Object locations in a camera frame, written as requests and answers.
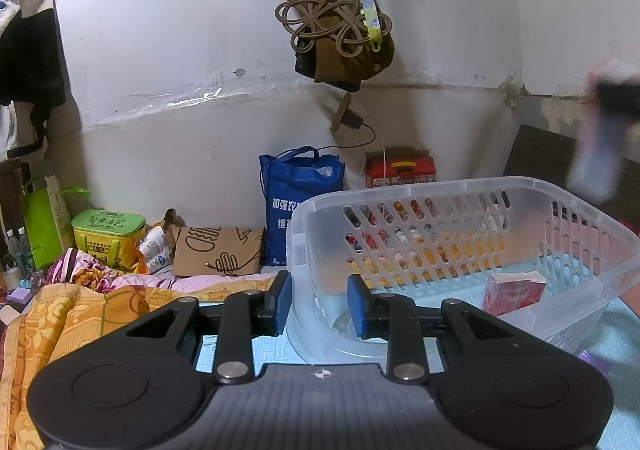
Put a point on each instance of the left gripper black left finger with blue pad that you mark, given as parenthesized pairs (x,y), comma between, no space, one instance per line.
(235,324)

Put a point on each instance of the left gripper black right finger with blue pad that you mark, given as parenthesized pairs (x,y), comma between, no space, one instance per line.
(460,330)

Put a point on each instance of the red tissue packet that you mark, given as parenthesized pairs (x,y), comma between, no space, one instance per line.
(509,291)

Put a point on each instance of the translucent white plastic basket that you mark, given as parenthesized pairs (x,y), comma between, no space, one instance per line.
(439,240)

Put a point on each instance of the blue white scrunchie bundle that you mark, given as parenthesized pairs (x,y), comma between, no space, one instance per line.
(612,108)

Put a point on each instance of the brown paper burger bag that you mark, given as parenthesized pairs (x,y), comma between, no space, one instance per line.
(230,252)

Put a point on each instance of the white tube bottles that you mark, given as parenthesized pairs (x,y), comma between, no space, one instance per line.
(153,251)

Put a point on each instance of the yellow green lidded box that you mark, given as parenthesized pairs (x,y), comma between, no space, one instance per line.
(109,236)

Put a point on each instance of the pink floral quilt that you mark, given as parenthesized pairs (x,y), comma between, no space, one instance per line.
(80,268)

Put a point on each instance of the orange floral blanket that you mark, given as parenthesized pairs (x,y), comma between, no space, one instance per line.
(108,371)

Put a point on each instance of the purple small box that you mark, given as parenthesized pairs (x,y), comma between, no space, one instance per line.
(20,295)

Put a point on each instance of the green paper shopping bag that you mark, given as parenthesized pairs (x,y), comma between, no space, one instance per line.
(47,219)

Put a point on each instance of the water bottles at left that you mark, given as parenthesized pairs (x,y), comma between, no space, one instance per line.
(21,252)

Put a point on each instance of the red gift box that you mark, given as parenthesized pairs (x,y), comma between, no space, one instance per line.
(399,165)

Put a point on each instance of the dark wooden headboard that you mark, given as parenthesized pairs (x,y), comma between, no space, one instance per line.
(547,156)

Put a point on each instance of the blue non-woven tote bag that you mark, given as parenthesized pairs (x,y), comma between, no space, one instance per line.
(287,180)

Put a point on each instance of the black white hanging garment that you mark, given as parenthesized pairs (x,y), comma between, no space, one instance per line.
(32,76)

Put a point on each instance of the brown hanging bag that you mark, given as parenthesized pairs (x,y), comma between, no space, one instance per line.
(338,42)

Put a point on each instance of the black wall charger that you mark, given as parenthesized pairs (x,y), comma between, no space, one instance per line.
(352,120)

